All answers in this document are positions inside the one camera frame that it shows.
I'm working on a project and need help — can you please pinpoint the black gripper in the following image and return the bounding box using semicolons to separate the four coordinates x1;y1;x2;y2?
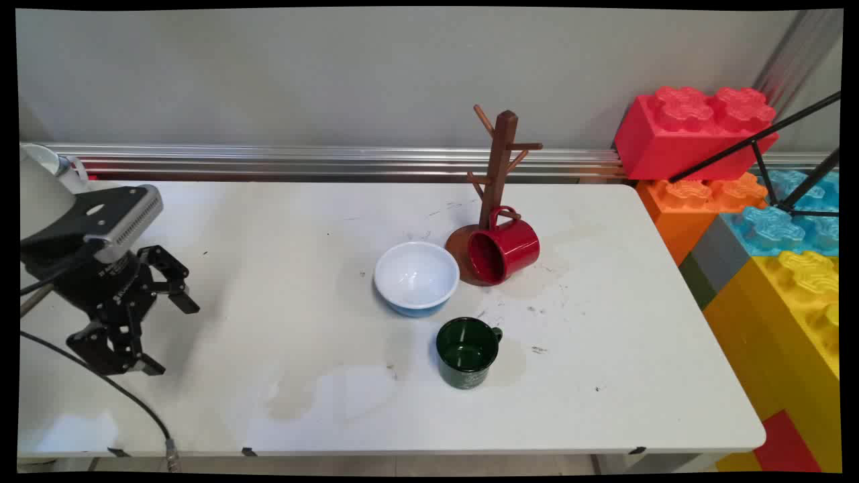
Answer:
48;246;201;376

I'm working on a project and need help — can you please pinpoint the red speckled enamel mug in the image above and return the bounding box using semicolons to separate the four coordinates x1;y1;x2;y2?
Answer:
466;206;541;284

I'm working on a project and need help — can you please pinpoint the white bowl with blue outside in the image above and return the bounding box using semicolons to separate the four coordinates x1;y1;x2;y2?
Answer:
374;241;460;318

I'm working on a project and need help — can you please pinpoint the dark green enamel mug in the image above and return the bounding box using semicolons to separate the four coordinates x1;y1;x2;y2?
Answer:
436;317;503;390

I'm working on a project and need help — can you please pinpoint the brown wooden mug tree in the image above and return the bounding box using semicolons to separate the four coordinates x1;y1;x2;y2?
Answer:
444;104;543;287

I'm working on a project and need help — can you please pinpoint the giant red toy brick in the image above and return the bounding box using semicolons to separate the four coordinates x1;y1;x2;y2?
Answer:
613;86;780;182

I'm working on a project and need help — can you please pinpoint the giant orange toy brick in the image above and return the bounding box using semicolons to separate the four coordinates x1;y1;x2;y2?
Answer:
636;172;769;266

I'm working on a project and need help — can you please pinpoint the giant yellow toy brick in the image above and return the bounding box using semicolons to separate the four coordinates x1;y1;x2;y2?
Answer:
703;250;842;474

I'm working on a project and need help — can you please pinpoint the giant blue toy brick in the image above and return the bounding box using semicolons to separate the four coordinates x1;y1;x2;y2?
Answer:
721;169;841;257

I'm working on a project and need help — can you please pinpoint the black tripod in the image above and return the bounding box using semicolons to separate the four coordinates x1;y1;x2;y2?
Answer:
669;91;842;217

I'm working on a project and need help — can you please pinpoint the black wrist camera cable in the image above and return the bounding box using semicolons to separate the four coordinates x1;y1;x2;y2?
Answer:
20;265;68;296

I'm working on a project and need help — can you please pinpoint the black cable with metal plug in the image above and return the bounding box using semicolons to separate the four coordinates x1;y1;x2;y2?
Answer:
20;331;181;472

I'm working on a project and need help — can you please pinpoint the aluminium rail along wall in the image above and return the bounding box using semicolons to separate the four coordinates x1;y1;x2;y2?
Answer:
20;142;833;183

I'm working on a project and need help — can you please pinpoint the slanted aluminium post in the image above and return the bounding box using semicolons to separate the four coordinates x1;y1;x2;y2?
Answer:
752;9;843;111

